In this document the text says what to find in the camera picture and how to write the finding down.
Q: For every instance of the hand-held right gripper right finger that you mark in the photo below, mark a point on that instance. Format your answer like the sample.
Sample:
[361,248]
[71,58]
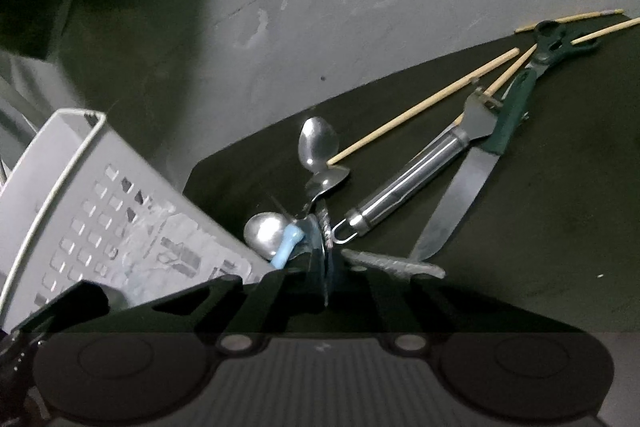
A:
[336,272]

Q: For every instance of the light blue plastic spoon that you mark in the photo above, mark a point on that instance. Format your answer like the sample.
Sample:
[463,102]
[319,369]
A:
[287,249]

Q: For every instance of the white plastic utensil basket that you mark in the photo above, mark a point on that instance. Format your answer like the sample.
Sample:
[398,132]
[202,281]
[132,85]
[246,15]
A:
[100,187]

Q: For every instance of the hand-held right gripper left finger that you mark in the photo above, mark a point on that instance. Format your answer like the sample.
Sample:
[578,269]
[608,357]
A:
[316,267]

